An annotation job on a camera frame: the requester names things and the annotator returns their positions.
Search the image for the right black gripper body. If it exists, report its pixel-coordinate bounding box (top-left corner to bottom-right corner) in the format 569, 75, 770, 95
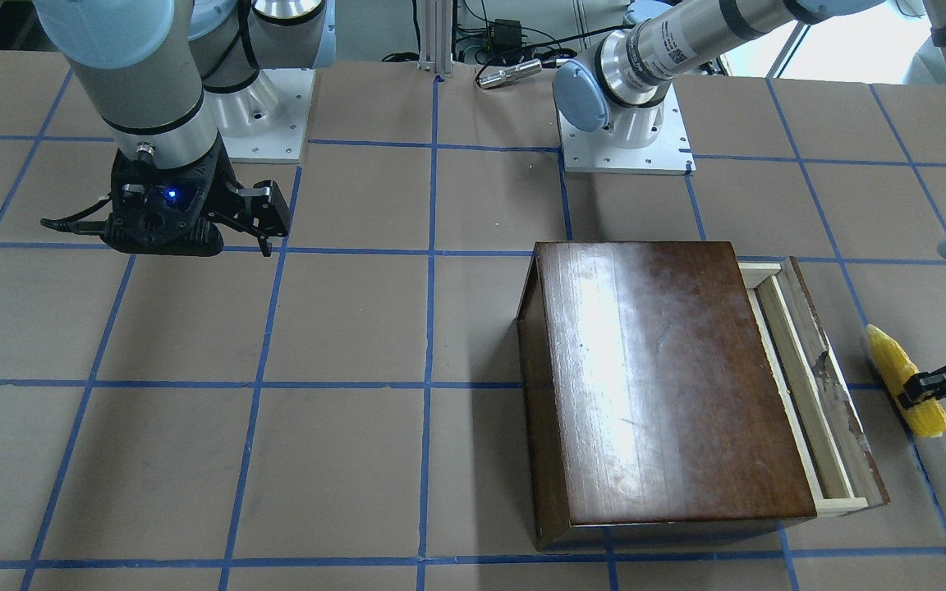
103, 137, 236, 257

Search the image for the yellow corn cob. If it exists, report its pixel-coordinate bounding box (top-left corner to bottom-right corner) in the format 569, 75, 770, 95
865, 324, 946, 438

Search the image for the wooden drawer with handle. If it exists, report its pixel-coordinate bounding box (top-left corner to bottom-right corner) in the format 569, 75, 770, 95
738, 257, 891, 517

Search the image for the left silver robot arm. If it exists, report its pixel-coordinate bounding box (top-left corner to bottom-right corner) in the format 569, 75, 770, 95
553, 1, 946, 409

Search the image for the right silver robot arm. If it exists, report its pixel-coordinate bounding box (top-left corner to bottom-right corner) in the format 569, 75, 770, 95
34, 1, 337, 257

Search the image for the dark wooden drawer cabinet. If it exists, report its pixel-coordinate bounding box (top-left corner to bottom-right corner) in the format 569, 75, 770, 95
516, 241, 818, 551

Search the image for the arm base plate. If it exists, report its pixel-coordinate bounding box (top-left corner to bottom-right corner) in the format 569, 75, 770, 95
205, 70, 318, 164
557, 85, 697, 175

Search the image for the aluminium frame post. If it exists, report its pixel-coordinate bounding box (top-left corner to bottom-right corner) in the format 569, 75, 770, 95
414, 1, 456, 80

